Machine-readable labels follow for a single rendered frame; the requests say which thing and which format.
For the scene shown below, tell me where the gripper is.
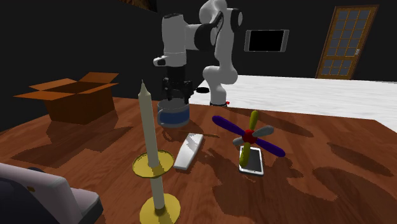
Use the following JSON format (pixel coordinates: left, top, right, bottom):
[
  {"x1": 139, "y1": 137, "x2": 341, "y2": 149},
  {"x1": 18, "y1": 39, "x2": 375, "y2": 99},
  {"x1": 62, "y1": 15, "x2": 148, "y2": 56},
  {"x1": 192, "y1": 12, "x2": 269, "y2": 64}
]
[{"x1": 162, "y1": 66, "x2": 193, "y2": 105}]

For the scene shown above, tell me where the grey and blue mug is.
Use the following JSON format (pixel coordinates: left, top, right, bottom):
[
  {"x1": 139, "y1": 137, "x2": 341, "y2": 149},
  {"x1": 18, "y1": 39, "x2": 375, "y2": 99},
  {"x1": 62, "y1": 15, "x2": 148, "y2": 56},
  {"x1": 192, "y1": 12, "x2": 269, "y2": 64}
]
[{"x1": 157, "y1": 99, "x2": 190, "y2": 129}]

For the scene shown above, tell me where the cream candle on brass holder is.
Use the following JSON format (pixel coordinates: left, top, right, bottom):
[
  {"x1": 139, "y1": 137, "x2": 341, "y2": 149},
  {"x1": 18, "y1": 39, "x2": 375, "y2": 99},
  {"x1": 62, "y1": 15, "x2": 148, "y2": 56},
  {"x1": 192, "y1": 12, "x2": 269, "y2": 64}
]
[{"x1": 132, "y1": 80, "x2": 181, "y2": 224}]

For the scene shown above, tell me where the white remote control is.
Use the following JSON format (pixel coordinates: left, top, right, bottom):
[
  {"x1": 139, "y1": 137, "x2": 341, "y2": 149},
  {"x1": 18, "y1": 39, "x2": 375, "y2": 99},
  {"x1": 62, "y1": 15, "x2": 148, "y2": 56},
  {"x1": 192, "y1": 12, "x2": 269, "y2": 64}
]
[{"x1": 173, "y1": 132, "x2": 204, "y2": 171}]

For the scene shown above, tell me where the colourful jack-shaped toy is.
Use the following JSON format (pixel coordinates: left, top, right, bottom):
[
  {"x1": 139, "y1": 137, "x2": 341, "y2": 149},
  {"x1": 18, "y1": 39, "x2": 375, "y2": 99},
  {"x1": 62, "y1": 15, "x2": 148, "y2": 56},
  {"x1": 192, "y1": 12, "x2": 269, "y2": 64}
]
[{"x1": 211, "y1": 109, "x2": 286, "y2": 167}]

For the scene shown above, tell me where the white smartphone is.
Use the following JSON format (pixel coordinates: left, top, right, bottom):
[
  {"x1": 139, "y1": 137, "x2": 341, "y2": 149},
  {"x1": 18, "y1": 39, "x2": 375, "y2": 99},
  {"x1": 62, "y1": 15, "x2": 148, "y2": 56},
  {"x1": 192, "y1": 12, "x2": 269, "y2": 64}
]
[{"x1": 238, "y1": 145, "x2": 265, "y2": 176}]

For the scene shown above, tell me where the open brown cardboard box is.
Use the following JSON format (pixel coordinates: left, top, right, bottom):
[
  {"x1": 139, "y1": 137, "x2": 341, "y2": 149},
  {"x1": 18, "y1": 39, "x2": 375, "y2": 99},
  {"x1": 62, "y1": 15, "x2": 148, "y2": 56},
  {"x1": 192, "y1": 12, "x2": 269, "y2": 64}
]
[{"x1": 13, "y1": 72, "x2": 120, "y2": 125}]

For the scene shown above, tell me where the grey office chair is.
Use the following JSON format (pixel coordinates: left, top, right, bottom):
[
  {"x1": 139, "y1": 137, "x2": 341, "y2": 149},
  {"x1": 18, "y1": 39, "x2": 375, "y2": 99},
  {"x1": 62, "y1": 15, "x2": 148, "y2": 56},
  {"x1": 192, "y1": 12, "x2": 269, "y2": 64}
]
[{"x1": 0, "y1": 162, "x2": 104, "y2": 224}]

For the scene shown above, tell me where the brown wooden glass-pane door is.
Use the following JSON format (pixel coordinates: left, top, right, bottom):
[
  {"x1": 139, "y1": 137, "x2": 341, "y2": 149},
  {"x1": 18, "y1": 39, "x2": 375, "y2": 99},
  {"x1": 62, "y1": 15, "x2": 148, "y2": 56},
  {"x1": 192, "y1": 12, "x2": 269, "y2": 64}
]
[{"x1": 315, "y1": 4, "x2": 380, "y2": 81}]

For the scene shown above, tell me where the wall-mounted black television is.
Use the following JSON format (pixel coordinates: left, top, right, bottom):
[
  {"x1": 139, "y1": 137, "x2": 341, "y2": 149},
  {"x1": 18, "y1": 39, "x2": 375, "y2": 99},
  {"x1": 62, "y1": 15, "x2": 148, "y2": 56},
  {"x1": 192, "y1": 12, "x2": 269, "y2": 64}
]
[{"x1": 244, "y1": 29, "x2": 290, "y2": 53}]

